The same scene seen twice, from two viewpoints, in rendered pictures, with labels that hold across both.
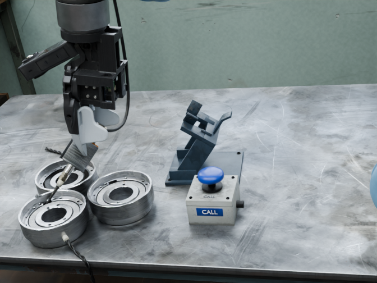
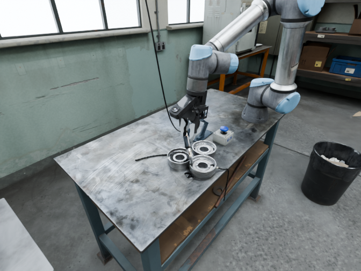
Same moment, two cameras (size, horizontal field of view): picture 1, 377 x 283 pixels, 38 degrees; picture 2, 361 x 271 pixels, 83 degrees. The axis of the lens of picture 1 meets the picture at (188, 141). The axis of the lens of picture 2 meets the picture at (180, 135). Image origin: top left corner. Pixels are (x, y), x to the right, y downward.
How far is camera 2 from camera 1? 0.97 m
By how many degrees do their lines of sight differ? 55
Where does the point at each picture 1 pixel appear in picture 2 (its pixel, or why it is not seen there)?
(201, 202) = (228, 136)
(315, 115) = not seen: hidden behind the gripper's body
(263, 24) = (71, 100)
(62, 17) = (201, 86)
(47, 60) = (188, 106)
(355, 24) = (107, 92)
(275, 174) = (214, 126)
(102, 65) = (202, 102)
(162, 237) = (227, 152)
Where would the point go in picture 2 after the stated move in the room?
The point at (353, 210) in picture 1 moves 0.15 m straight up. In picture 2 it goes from (240, 124) to (245, 99)
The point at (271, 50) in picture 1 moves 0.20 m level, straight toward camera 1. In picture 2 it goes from (77, 110) to (89, 115)
